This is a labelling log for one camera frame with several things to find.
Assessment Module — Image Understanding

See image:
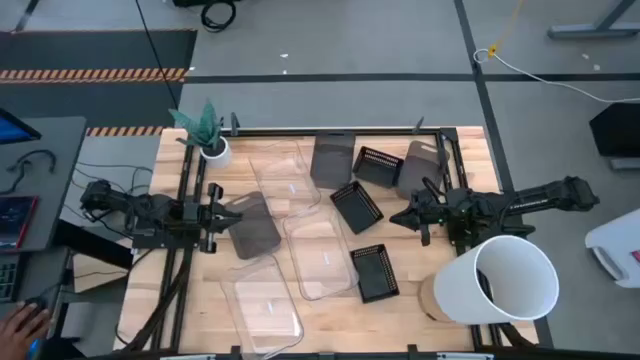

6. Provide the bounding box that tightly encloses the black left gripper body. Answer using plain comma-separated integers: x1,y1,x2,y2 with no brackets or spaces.
182,182,225,255

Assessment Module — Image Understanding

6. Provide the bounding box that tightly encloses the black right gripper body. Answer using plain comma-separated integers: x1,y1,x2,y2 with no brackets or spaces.
418,187,454,247

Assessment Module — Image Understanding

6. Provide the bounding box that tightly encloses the clear plastic bin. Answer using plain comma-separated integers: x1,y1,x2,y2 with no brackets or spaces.
219,254,305,360
248,141,322,221
282,204,360,302

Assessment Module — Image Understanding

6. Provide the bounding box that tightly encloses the white plant pot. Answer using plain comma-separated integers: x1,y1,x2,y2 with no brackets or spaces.
199,135,234,170

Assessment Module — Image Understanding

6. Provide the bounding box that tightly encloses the round wooden lamp base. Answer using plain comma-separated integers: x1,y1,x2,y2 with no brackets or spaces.
417,273,454,323

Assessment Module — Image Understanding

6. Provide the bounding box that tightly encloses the white cylindrical bucket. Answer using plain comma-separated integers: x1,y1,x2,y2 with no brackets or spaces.
432,234,560,325

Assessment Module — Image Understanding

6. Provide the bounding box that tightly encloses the green artificial plant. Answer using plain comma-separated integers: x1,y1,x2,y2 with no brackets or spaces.
168,98,225,151

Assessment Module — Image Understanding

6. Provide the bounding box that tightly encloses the orange black hazard tape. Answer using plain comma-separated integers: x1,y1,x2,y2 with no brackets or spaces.
85,125,165,138
0,67,190,84

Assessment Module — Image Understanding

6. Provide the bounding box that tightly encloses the gray side desk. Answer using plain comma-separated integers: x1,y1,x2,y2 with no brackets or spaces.
0,116,89,254

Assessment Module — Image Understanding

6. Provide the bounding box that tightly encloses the white plastic object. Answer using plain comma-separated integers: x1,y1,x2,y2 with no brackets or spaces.
584,208,640,290

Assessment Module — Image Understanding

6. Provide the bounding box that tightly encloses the red framed tablet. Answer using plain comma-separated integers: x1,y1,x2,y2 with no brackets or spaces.
0,194,40,251

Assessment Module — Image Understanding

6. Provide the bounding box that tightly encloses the black floor mat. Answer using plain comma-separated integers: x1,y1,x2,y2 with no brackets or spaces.
0,28,199,129

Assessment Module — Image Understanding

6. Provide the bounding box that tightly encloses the black box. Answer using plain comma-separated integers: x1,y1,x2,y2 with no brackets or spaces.
588,102,640,159

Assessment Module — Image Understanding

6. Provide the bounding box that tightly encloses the black keyboard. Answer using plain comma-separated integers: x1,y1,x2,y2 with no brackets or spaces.
0,252,24,304

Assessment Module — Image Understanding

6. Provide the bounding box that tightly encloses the computer monitor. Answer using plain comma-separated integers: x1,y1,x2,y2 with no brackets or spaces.
0,107,43,146

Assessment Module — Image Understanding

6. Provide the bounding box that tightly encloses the person's hand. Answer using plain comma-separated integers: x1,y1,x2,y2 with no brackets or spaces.
0,302,51,360

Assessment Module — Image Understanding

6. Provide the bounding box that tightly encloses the gray table leg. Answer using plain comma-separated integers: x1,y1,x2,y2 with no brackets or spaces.
546,0,640,40

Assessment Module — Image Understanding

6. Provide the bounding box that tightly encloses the long black floor cable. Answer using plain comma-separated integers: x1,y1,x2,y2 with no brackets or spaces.
134,0,180,110

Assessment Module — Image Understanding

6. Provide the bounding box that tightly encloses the yellow cable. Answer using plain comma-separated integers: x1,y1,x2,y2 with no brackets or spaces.
487,0,526,59

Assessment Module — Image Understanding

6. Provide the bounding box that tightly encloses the black desk cable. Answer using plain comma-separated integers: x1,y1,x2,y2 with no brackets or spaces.
7,148,57,194

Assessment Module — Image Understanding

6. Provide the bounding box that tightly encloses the white floor cable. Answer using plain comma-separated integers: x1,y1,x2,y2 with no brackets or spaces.
472,47,640,105

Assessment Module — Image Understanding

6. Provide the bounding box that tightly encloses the coiled black cable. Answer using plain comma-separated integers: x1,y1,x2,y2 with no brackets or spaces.
199,0,238,34

